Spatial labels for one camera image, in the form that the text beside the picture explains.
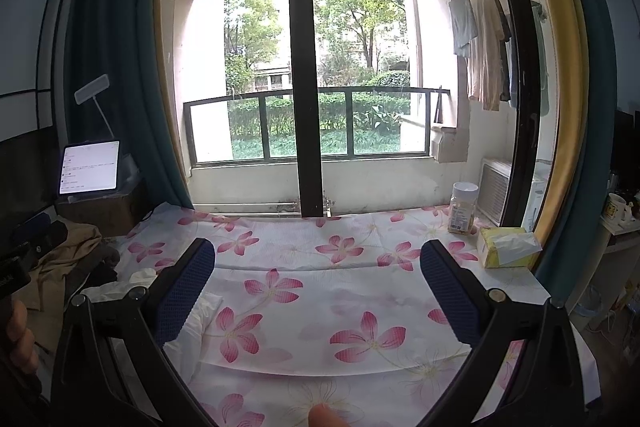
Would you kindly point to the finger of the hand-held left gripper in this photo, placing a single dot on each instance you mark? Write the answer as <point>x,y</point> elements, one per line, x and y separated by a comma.
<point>35,229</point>

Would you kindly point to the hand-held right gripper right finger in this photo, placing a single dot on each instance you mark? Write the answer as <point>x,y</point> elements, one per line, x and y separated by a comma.
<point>450,292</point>

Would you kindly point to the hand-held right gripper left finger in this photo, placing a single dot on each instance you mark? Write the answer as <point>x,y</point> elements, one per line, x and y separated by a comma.
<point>185,292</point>

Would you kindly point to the white hooded jacket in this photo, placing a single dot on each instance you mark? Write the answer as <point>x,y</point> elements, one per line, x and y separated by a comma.
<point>202,317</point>

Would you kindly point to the person's left hand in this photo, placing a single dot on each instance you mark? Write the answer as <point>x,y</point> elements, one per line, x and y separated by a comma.
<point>22,337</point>

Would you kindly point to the person's right hand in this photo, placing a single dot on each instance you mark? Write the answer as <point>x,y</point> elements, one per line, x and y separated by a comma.
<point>327,417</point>

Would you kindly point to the beige clothing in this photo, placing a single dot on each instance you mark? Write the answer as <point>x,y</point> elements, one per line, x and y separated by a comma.
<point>65,257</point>

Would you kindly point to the yellow tissue pack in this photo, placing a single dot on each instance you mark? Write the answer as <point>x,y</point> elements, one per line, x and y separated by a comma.
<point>500,249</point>

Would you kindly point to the brown cardboard box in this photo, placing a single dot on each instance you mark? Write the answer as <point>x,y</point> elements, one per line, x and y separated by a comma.
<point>100,217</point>

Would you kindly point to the dark clothing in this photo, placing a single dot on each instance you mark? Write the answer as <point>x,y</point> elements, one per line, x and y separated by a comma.
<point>102,272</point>

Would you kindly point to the clear jar with white lid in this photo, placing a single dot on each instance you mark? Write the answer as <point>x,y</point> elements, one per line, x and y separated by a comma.
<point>462,212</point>

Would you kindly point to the tablet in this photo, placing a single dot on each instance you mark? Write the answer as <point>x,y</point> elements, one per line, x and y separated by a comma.
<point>90,167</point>

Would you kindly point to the clear tablet stand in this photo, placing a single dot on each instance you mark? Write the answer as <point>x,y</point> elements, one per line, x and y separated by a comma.
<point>129,177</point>

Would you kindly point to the white air conditioner unit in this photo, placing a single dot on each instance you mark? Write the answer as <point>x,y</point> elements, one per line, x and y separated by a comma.
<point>495,192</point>

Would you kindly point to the floral tablecloth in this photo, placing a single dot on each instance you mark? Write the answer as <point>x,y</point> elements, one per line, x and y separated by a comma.
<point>320,287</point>

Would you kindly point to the balcony cardboard box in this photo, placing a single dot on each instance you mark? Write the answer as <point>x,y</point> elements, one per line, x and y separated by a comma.
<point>447,142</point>

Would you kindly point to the white desk lamp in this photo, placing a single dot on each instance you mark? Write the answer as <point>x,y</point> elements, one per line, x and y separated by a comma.
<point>92,88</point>

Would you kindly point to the white side table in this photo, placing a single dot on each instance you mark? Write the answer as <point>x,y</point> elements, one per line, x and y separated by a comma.
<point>620,257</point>

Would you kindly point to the white mug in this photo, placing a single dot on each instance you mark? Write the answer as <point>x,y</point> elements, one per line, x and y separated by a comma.
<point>614,207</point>

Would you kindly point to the blue curtain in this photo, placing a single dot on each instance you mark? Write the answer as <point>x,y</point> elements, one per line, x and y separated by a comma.
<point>597,132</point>
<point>120,57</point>

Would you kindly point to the yellow curtain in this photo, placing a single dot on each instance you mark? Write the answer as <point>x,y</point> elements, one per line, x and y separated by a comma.
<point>164,32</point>
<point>570,107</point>

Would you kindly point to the balcony railing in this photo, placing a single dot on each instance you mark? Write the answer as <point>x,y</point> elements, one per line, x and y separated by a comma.
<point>350,93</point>

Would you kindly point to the black appliance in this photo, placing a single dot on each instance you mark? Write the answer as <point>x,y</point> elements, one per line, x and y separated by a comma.
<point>629,147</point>

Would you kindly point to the dark hanging garment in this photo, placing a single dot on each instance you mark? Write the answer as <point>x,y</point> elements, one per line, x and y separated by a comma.
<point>505,57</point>

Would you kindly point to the beige hanging garment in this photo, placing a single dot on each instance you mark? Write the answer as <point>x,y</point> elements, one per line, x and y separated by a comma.
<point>485,52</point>

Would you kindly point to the light blue hanging garment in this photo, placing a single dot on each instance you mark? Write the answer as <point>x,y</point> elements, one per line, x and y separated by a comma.
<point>461,24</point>

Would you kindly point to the black sliding door frame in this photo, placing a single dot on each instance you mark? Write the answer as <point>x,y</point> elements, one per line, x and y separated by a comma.
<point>520,82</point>

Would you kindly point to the black window post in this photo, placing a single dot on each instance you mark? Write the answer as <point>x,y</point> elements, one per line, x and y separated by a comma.
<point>305,82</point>

